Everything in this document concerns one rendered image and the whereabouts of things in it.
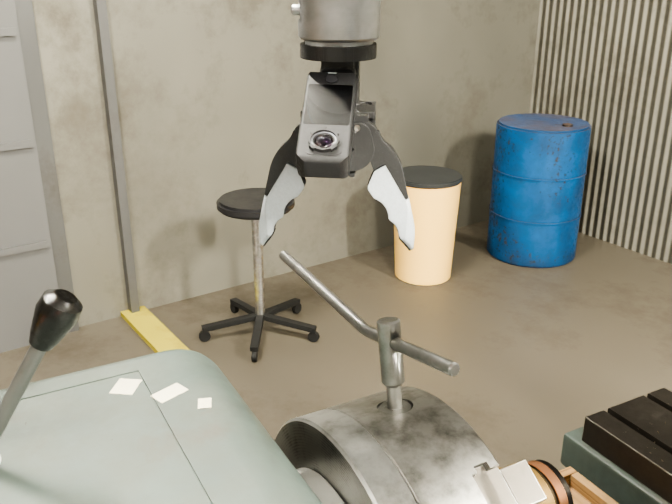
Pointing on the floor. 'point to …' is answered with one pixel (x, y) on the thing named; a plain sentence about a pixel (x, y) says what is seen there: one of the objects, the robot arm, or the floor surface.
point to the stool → (246, 198)
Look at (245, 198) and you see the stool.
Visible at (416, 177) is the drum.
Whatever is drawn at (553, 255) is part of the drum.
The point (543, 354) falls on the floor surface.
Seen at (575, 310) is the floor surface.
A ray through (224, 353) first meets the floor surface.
